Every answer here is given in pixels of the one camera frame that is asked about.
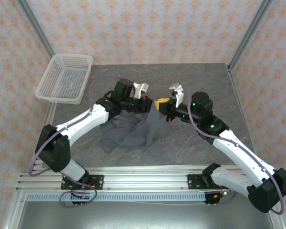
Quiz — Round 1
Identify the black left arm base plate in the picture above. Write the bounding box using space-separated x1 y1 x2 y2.
61 175 104 190

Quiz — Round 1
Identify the white slotted cable duct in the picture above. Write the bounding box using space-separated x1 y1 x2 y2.
26 192 207 202

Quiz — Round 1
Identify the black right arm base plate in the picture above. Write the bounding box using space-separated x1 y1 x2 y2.
187 173 207 190

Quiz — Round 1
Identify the aluminium frame post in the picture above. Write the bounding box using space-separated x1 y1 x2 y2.
228 0 274 71
15 0 55 58

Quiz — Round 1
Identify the white perforated plastic basket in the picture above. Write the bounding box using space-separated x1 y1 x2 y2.
35 53 94 105

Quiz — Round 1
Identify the grey metal sheet panel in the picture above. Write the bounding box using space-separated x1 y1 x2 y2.
16 201 275 229

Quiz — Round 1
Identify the aluminium frame bar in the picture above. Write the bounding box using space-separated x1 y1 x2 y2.
268 211 286 229
2 190 27 229

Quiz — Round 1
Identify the grey t-shirt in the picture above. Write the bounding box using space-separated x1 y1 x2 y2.
100 102 170 155

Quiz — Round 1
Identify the aluminium mounting rail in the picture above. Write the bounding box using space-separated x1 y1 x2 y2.
15 164 251 191

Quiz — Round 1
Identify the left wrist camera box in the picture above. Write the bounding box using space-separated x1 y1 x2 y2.
133 82 150 99

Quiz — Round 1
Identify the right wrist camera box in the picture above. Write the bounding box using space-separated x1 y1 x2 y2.
169 83 185 108

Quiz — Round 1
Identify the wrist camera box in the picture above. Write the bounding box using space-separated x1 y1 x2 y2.
133 82 150 99
169 83 185 108

